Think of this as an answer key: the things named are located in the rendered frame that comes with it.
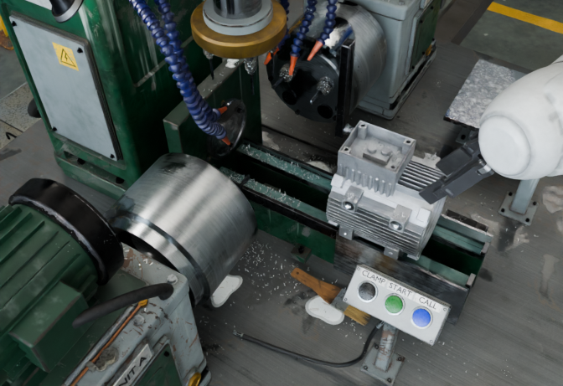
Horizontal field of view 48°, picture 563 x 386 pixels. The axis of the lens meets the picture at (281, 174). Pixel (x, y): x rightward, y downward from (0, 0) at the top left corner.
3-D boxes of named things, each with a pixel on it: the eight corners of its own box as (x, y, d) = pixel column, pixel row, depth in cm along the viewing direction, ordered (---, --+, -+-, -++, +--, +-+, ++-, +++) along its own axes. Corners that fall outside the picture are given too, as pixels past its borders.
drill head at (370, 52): (248, 123, 160) (242, 41, 141) (325, 38, 183) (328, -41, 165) (336, 159, 151) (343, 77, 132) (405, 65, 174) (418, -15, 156)
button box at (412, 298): (348, 299, 115) (340, 301, 110) (363, 263, 115) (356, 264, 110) (436, 342, 109) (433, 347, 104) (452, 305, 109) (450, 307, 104)
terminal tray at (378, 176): (335, 177, 126) (337, 151, 121) (358, 144, 132) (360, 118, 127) (391, 199, 122) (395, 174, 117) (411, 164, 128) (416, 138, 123)
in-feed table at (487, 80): (436, 148, 169) (443, 115, 160) (470, 91, 184) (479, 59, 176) (524, 182, 161) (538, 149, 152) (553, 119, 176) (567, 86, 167)
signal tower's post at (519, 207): (497, 213, 154) (548, 79, 123) (507, 192, 158) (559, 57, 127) (529, 226, 151) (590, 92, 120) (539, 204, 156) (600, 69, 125)
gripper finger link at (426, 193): (457, 187, 104) (456, 190, 104) (431, 202, 110) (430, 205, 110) (444, 175, 104) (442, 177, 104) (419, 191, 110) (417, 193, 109)
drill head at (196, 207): (62, 328, 122) (20, 253, 103) (177, 202, 143) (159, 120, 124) (165, 392, 113) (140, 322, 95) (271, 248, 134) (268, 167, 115)
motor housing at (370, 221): (322, 238, 135) (326, 178, 121) (360, 179, 146) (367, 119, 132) (411, 276, 128) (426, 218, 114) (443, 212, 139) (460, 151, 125)
